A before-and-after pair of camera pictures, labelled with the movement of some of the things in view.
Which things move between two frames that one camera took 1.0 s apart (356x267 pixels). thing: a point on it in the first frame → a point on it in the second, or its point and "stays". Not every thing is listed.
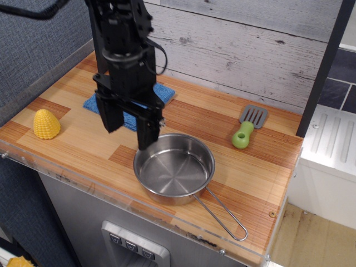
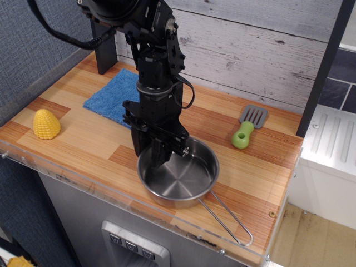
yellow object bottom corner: (20, 261) stays
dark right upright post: (321, 83) stays
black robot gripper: (132, 82) → (159, 112)
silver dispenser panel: (123, 248) stays
